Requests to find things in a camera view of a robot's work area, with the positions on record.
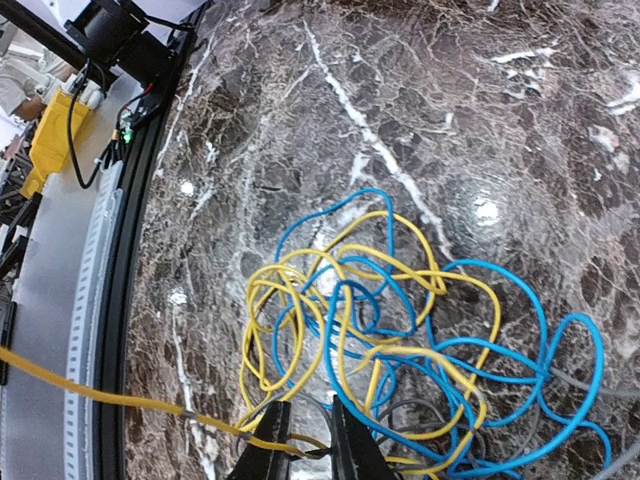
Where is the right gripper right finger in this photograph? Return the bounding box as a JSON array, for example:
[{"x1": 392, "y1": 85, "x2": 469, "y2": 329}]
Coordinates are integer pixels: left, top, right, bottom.
[{"x1": 330, "y1": 395, "x2": 397, "y2": 480}]

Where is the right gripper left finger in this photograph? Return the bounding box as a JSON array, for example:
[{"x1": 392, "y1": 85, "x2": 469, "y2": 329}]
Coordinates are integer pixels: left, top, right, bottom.
[{"x1": 227, "y1": 401, "x2": 291, "y2": 480}]

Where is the yellow cable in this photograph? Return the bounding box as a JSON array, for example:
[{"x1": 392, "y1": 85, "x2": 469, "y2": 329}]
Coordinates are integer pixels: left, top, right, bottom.
[{"x1": 0, "y1": 209, "x2": 502, "y2": 476}]

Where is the grey thin cable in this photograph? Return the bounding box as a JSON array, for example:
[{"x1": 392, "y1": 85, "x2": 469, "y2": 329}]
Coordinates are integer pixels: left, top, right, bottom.
[{"x1": 269, "y1": 367, "x2": 640, "y2": 480}]

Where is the yellow connector block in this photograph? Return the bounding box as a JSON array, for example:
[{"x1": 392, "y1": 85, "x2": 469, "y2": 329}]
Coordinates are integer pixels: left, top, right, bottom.
[{"x1": 20, "y1": 90, "x2": 92, "y2": 199}]

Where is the blue cable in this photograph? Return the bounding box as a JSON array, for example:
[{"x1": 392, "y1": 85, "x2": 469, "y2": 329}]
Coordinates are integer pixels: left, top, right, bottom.
[{"x1": 272, "y1": 187, "x2": 614, "y2": 480}]

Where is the black front rail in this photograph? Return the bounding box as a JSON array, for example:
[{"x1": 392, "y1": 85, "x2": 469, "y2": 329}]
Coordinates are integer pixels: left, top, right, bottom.
[{"x1": 94, "y1": 0, "x2": 216, "y2": 480}]

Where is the white slotted cable duct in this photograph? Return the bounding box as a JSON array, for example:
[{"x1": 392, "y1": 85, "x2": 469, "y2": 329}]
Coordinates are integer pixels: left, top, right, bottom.
[{"x1": 63, "y1": 161, "x2": 124, "y2": 480}]

